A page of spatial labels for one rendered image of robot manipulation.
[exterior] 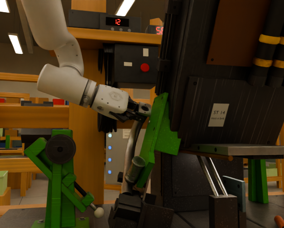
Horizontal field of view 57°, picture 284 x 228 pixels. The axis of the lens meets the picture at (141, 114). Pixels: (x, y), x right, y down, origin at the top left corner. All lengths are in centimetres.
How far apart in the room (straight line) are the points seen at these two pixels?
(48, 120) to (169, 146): 59
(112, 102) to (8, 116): 54
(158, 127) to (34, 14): 41
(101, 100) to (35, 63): 1032
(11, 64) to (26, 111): 996
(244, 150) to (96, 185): 64
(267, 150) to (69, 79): 54
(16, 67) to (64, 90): 1030
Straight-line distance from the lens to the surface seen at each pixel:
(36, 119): 117
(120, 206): 71
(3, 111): 120
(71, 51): 84
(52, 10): 70
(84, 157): 106
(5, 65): 1112
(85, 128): 106
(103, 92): 80
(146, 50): 103
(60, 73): 79
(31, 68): 1102
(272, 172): 663
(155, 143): 71
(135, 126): 86
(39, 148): 73
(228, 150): 59
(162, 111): 72
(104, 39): 101
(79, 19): 108
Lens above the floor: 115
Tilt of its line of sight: 5 degrees up
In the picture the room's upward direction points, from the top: straight up
